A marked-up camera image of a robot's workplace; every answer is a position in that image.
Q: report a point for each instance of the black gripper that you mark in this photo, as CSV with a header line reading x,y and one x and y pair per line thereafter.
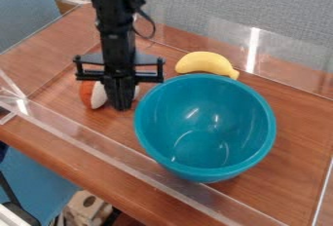
x,y
119,63

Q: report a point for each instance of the brown white toy mushroom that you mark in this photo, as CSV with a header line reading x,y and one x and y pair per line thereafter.
x,y
92,94

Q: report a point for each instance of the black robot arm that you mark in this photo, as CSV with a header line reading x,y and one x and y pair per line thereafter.
x,y
115,14

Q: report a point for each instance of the blue plastic bowl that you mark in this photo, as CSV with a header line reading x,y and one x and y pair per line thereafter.
x,y
204,126

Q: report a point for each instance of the yellow toy banana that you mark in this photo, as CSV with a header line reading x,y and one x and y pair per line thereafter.
x,y
207,62

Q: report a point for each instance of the clear acrylic back barrier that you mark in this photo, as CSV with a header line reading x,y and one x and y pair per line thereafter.
x,y
288,61

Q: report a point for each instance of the clear acrylic barrier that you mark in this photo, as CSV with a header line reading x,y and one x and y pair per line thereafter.
x,y
135,162
288,61

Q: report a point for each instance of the clear acrylic front barrier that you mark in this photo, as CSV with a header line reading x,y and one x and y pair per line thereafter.
x,y
135,162

